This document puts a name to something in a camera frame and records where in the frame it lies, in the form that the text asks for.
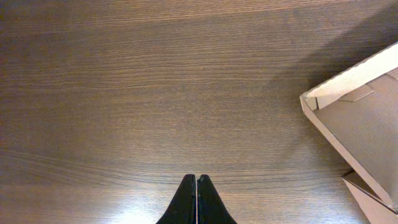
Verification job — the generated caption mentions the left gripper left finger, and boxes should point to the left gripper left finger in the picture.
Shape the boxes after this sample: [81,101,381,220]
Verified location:
[157,174,197,224]

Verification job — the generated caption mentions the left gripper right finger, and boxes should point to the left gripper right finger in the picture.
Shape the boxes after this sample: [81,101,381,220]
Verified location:
[197,174,236,224]

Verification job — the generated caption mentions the brown cardboard box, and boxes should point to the brown cardboard box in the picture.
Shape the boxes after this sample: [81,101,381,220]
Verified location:
[300,44,397,224]

